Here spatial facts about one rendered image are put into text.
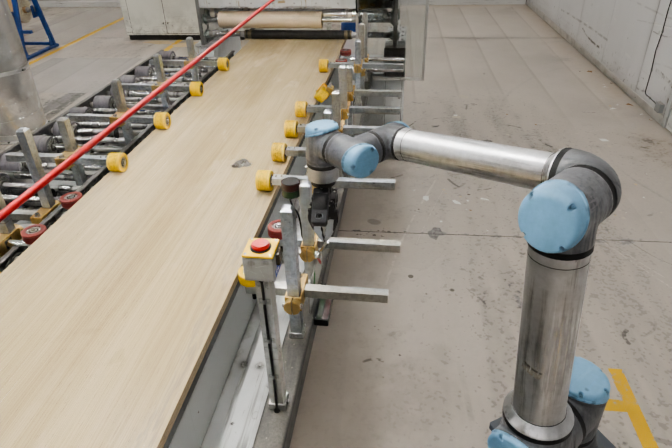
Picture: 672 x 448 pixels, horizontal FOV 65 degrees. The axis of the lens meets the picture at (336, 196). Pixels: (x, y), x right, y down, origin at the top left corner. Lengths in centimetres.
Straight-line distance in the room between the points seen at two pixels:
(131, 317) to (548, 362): 106
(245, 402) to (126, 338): 39
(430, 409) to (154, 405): 137
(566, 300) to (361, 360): 161
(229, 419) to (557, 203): 108
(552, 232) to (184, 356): 92
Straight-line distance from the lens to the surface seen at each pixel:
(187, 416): 146
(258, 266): 116
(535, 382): 121
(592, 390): 144
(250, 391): 168
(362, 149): 131
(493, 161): 120
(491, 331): 278
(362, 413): 238
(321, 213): 145
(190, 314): 153
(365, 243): 179
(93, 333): 157
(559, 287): 106
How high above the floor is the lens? 190
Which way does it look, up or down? 30 degrees down
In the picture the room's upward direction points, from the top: 2 degrees counter-clockwise
